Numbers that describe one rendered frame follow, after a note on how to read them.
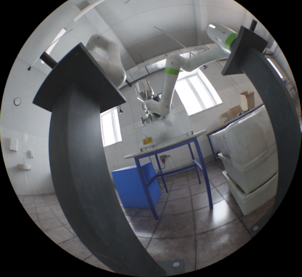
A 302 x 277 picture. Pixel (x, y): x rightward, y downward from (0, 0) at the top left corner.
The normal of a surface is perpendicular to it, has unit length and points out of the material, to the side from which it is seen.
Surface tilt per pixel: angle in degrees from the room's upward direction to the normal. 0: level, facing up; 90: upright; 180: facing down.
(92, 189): 90
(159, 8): 180
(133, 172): 90
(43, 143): 90
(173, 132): 90
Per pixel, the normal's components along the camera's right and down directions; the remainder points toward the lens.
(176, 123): -0.30, -0.21
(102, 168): 0.94, -0.32
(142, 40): 0.28, 0.91
